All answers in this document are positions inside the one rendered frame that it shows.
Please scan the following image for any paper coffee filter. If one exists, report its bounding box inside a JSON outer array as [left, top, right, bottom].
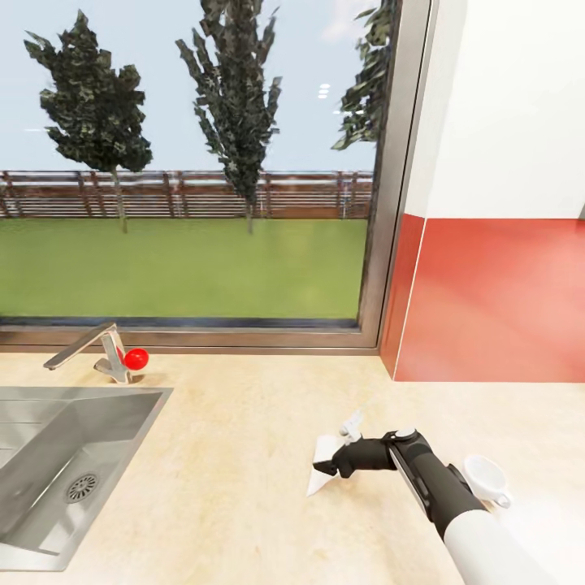
[[307, 436, 345, 496]]

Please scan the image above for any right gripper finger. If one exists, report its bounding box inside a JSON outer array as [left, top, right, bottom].
[[313, 454, 340, 477]]

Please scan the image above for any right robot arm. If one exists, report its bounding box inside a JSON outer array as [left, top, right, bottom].
[[313, 412, 560, 585]]

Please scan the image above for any coffee cup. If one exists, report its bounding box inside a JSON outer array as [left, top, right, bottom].
[[462, 454, 514, 509]]

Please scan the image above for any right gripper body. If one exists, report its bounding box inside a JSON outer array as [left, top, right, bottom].
[[335, 438, 378, 479]]

